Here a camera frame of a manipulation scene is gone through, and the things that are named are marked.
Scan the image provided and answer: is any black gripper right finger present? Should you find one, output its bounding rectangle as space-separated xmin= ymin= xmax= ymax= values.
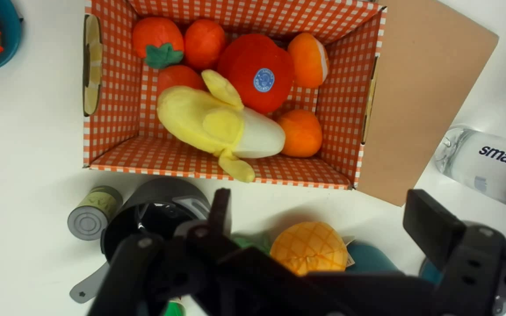
xmin=402 ymin=187 xmax=506 ymax=316

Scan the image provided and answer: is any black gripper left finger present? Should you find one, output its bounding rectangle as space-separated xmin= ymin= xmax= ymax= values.
xmin=88 ymin=185 xmax=249 ymax=316

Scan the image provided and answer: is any yellow plush toy banana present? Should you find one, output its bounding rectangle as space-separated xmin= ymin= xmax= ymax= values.
xmin=156 ymin=68 xmax=288 ymax=184

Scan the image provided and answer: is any green and red plush toy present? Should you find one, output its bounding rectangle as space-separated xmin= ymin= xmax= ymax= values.
xmin=163 ymin=298 xmax=186 ymax=316

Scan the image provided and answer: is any black bowl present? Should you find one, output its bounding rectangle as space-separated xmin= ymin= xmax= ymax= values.
xmin=100 ymin=175 xmax=211 ymax=263

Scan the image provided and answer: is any grey toy can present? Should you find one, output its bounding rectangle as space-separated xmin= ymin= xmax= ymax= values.
xmin=65 ymin=184 xmax=124 ymax=242

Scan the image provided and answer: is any teal cup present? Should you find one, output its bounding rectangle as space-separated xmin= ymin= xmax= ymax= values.
xmin=346 ymin=240 xmax=407 ymax=277

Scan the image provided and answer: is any clear plastic water bottle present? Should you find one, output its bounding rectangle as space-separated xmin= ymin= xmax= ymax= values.
xmin=434 ymin=122 xmax=506 ymax=219

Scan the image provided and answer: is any orange plush fruit with leaf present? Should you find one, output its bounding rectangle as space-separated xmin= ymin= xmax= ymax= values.
xmin=228 ymin=219 xmax=349 ymax=277

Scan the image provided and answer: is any brown cutting board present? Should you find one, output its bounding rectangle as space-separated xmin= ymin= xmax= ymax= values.
xmin=356 ymin=0 xmax=500 ymax=207

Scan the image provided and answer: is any orange plush ball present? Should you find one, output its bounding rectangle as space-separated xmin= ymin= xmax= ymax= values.
xmin=182 ymin=15 xmax=228 ymax=70
xmin=156 ymin=63 xmax=205 ymax=96
xmin=276 ymin=106 xmax=325 ymax=159

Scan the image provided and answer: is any red food basket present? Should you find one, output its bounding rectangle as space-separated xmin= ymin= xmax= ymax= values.
xmin=81 ymin=0 xmax=388 ymax=191

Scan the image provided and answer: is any red plush apple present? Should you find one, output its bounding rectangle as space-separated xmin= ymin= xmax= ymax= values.
xmin=216 ymin=31 xmax=295 ymax=115

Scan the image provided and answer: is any red plush tomato green leaf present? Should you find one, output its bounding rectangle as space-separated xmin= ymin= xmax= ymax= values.
xmin=130 ymin=15 xmax=186 ymax=70

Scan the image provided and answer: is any halved orange plush fruit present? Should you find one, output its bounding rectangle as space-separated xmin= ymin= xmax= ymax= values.
xmin=286 ymin=31 xmax=330 ymax=89

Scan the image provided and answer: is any grey toy utensil handle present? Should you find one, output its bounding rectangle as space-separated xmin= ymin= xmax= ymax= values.
xmin=68 ymin=261 xmax=112 ymax=305

